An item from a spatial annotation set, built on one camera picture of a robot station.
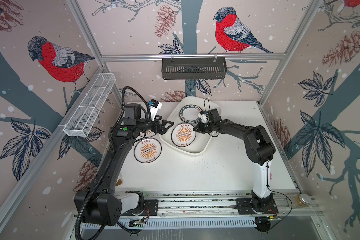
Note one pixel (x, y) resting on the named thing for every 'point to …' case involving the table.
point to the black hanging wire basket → (194, 68)
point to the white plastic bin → (203, 138)
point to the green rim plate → (189, 114)
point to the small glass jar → (302, 200)
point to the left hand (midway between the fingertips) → (165, 120)
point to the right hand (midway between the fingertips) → (193, 130)
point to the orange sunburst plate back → (149, 133)
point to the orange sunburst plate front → (183, 134)
